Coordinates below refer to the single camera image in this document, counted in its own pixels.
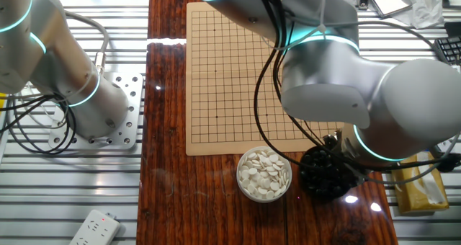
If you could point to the white round stone bowl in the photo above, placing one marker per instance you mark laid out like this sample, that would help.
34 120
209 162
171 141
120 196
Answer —
241 187

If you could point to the beige go board mat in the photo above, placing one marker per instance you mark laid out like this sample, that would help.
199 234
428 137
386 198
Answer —
223 93

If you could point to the heap of black go stones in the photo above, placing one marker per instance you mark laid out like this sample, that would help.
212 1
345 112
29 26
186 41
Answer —
322 176

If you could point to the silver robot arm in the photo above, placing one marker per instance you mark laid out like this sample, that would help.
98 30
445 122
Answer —
414 104

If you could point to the black round stone bowl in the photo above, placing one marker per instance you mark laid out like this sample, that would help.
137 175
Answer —
324 183

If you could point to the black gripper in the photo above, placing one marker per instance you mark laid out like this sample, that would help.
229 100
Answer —
333 144

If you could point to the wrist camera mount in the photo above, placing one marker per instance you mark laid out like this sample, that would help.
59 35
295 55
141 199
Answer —
448 162

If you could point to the black computer keyboard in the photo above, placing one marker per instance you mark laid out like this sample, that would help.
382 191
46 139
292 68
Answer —
450 50

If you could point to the white power strip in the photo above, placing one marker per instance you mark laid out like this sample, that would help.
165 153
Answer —
95 230

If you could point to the grey flat metal device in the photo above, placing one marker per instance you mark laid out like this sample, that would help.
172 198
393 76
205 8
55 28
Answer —
389 1

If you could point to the gold tissue pack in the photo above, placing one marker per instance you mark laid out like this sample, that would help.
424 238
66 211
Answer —
417 194

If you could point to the heap of white go stones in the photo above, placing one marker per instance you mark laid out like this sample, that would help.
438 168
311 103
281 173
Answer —
263 174

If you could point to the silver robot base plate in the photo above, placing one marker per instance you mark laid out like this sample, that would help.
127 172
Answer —
133 104

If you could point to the clear plastic bag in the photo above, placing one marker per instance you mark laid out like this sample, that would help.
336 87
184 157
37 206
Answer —
428 7

